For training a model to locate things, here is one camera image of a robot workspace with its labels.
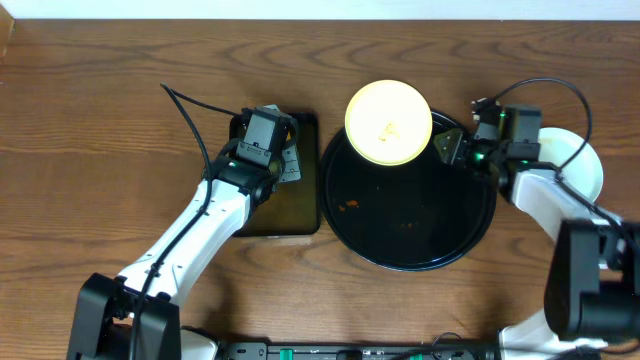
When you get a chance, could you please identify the yellow plate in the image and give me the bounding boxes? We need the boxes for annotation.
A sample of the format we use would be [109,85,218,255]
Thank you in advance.
[344,80,434,167]

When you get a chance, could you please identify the light blue front plate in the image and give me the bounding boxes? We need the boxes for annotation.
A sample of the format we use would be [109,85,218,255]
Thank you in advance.
[538,127,604,202]

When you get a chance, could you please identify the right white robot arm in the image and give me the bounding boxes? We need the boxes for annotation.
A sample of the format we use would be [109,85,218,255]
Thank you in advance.
[434,128,639,359]

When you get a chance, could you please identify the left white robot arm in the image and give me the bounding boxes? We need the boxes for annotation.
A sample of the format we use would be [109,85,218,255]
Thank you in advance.
[67,139,301,359]

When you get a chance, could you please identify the black rectangular water tray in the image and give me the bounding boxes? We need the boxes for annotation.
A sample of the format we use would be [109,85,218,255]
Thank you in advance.
[234,112,320,237]

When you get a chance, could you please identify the round black serving tray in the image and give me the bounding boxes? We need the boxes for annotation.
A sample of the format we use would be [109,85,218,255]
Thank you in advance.
[319,130,497,271]

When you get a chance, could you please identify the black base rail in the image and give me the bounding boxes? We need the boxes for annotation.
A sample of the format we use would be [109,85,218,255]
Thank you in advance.
[216,341,502,360]

